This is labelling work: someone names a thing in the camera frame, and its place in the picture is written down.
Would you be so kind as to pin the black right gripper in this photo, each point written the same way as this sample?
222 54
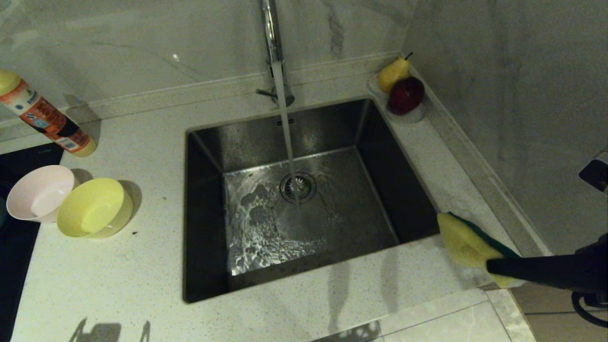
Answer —
596 266

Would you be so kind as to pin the green and yellow sponge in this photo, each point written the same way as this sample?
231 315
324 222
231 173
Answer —
463 242

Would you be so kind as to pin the chrome kitchen faucet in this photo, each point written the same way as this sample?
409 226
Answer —
270 33

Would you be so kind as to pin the yellow plastic bowl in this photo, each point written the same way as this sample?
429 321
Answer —
95 209

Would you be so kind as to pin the pink plastic bowl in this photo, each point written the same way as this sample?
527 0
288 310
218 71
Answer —
38 194

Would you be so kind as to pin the orange label detergent bottle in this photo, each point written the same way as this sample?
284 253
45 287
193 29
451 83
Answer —
47 121

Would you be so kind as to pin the blue plastic bowl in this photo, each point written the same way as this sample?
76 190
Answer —
2 211

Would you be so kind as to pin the stainless steel sink basin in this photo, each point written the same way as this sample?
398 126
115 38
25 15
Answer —
380 190

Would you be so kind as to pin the metal sink drain strainer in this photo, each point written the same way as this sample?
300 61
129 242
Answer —
306 190

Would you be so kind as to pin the small white dish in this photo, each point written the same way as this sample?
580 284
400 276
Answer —
412 118

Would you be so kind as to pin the dark red apple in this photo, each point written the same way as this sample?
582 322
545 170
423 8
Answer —
406 95

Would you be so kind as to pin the yellow pear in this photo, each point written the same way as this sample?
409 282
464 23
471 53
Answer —
393 75

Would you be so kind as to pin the running tap water stream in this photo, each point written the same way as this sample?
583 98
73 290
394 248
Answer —
284 123

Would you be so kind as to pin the black induction cooktop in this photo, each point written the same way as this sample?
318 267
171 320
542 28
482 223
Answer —
14 285

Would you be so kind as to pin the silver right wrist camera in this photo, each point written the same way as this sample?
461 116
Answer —
596 173

